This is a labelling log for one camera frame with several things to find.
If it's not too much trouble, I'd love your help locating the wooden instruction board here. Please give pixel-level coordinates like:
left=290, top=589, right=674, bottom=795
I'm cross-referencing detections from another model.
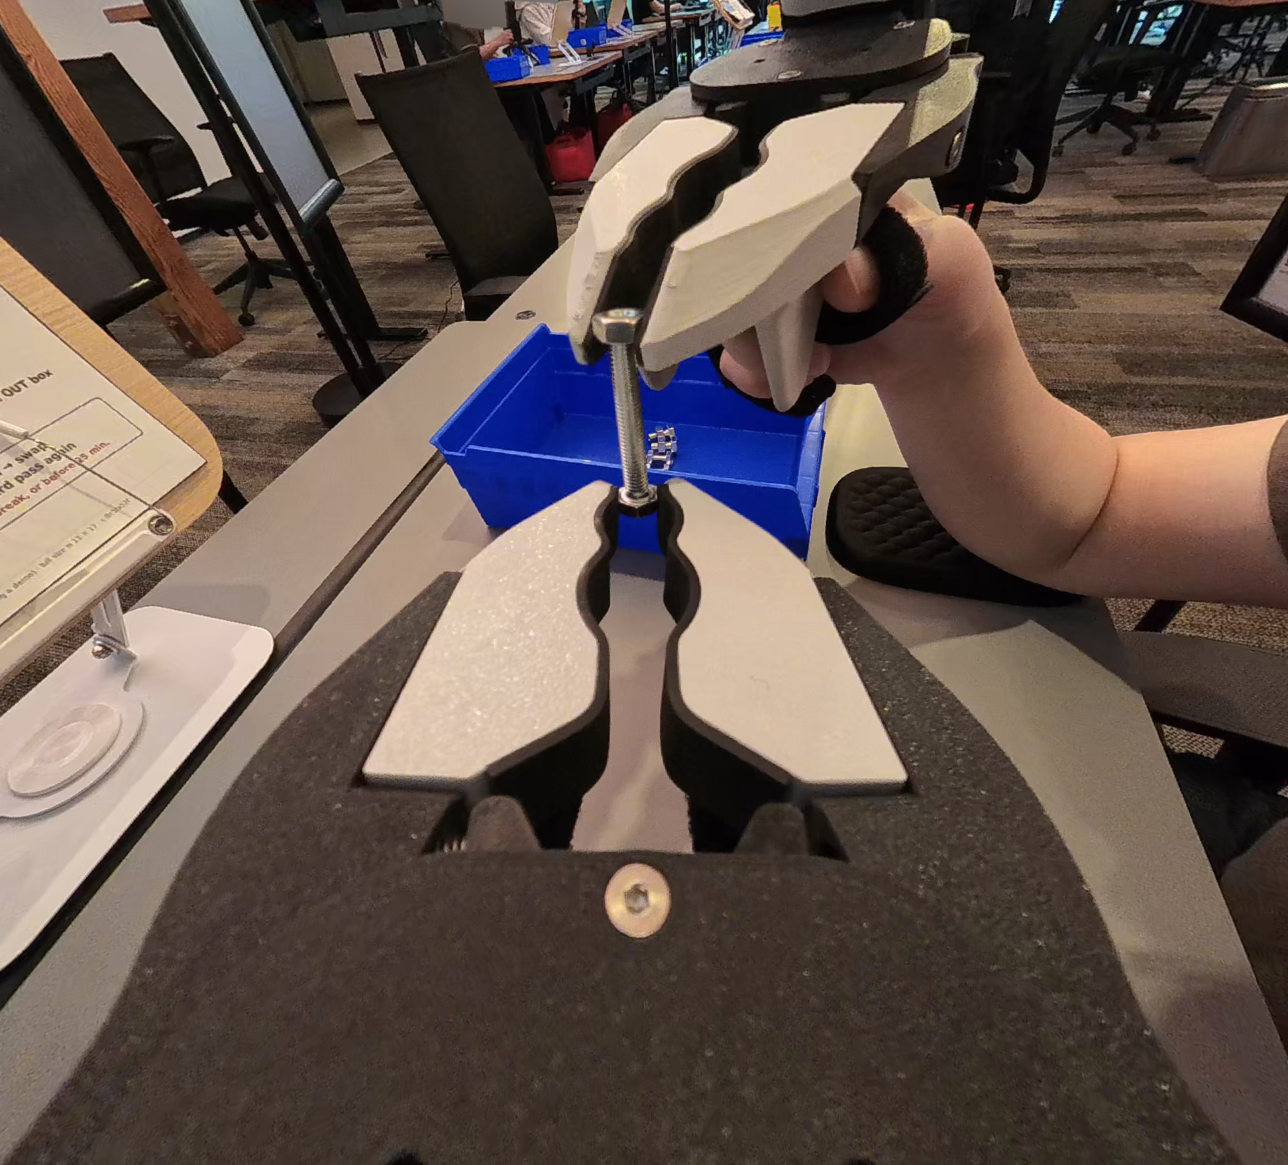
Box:
left=0, top=235, right=224, bottom=684

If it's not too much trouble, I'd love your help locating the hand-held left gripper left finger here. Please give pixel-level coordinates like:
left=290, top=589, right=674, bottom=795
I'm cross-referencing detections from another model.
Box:
left=360, top=480, right=618, bottom=795

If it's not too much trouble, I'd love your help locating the grey metal bin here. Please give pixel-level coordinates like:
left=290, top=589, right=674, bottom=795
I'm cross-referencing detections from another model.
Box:
left=1197, top=84, right=1288, bottom=181

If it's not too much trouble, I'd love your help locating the white tablet stand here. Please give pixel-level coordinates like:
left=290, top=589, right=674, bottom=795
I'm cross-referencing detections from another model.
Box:
left=0, top=586, right=276, bottom=969

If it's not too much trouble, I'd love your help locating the black framed panel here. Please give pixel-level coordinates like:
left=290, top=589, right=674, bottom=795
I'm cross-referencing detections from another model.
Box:
left=0, top=29, right=169, bottom=325

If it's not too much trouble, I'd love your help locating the black framed floor sign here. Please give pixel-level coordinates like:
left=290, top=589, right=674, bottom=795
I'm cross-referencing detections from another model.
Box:
left=1223, top=197, right=1288, bottom=342

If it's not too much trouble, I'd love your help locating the person's right forearm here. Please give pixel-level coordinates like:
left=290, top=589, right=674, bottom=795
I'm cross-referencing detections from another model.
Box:
left=871, top=321, right=1288, bottom=610

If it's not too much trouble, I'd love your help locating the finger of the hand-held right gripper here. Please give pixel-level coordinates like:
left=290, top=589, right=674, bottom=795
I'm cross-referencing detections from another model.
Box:
left=635, top=103, right=908, bottom=392
left=568, top=116, right=742, bottom=368

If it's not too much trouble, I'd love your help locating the black monitor on stand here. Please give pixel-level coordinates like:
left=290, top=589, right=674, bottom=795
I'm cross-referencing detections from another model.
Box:
left=76, top=0, right=406, bottom=428

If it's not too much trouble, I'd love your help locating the person's right hand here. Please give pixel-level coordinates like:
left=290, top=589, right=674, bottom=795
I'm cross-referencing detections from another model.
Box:
left=718, top=190, right=1000, bottom=409

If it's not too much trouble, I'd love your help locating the wooden beam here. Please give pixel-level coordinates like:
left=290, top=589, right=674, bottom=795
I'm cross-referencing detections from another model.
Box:
left=0, top=0, right=244, bottom=358

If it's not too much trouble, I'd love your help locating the medium steel hex bolt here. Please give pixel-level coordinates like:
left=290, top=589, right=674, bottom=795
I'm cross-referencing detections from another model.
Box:
left=591, top=306, right=659, bottom=507

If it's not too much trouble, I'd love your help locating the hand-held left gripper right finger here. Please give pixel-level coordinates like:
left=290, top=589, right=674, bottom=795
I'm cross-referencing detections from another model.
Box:
left=659, top=478, right=913, bottom=797

